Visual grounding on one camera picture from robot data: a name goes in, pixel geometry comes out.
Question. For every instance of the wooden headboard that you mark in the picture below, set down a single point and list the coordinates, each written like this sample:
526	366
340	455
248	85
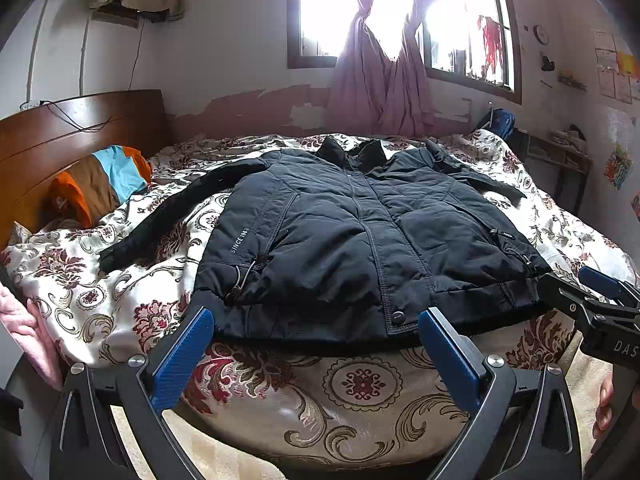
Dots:
37	144

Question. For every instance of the round wall clock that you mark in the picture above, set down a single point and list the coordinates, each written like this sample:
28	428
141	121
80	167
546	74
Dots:
541	35

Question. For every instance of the black padded jacket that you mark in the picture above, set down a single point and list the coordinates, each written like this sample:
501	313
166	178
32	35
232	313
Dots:
336	250

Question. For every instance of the wooden framed window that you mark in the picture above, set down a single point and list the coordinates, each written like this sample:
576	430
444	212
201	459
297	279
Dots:
472	43

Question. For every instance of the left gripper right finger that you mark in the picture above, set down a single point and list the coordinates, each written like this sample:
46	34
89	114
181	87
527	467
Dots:
479	386

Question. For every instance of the pink window curtain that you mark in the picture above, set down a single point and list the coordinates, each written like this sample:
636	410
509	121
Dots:
373	94

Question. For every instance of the person's right hand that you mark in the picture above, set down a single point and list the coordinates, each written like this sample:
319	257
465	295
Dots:
604	411

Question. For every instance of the pink blanket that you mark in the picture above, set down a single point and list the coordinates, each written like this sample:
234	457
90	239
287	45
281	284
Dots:
25	324

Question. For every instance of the orange blue brown pillow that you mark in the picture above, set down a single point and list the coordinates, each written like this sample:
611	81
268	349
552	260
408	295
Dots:
99	183

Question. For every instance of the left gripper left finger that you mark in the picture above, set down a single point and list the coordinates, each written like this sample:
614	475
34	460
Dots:
152	384

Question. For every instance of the floral bed quilt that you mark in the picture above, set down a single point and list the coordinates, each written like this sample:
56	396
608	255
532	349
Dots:
368	408

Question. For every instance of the blue bag by bed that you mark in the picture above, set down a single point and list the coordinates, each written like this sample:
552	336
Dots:
498	121

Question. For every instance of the small side table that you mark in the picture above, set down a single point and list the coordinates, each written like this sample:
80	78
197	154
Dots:
557	169

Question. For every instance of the wall posters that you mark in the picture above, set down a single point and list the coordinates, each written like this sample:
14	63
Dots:
618	68

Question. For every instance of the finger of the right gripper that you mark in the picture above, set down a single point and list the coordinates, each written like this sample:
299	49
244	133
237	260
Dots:
621	292
578	303

